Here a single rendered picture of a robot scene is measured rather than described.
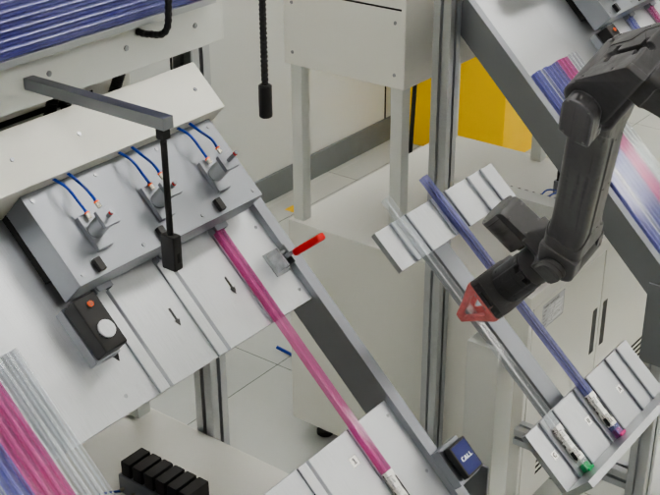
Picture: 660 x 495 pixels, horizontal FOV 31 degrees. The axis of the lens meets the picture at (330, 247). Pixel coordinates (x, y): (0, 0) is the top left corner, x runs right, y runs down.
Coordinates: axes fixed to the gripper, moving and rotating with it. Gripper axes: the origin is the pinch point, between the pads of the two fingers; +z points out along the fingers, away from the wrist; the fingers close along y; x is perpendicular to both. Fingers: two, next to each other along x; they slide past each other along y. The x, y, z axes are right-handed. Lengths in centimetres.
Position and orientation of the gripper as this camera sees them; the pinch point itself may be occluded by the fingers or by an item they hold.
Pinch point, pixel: (467, 311)
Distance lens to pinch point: 180.7
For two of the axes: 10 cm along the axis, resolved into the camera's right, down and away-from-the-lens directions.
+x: 5.8, 8.1, -0.9
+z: -5.5, 4.7, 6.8
